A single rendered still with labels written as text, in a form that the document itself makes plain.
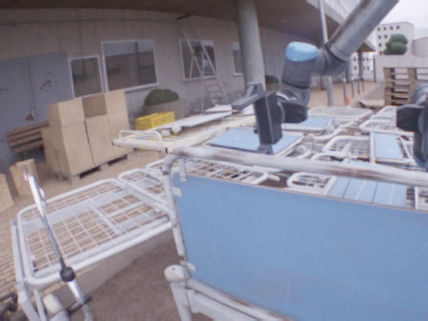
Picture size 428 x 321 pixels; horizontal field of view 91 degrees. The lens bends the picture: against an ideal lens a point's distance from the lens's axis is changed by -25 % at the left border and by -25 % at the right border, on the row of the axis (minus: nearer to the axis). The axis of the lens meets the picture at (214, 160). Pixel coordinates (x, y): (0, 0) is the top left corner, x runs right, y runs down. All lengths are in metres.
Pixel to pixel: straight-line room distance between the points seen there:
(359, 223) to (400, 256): 0.10
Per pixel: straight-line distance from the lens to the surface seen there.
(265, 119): 0.68
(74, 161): 3.77
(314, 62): 0.80
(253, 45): 7.79
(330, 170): 0.43
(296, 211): 0.50
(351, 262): 0.52
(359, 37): 0.83
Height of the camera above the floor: 1.07
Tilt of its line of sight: 17 degrees down
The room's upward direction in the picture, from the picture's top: 7 degrees counter-clockwise
